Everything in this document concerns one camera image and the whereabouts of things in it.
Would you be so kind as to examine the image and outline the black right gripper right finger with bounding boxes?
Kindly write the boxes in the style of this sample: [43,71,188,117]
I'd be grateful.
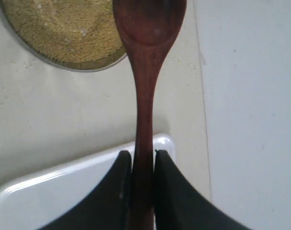
[154,150,247,230]

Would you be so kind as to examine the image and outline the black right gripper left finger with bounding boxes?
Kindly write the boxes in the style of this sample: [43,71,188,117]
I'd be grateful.
[41,150,132,230]

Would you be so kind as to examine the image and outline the dark red wooden spoon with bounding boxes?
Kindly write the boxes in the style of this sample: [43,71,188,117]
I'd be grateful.
[113,0,187,230]

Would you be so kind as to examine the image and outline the white rectangular plastic tray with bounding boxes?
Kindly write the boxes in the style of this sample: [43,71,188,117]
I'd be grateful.
[0,134,176,230]

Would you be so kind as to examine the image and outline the steel bowl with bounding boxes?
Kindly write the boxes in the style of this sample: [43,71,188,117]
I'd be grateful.
[0,0,128,72]

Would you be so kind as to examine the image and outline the yellow millet grains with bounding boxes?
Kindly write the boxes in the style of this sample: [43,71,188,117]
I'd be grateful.
[6,0,124,63]

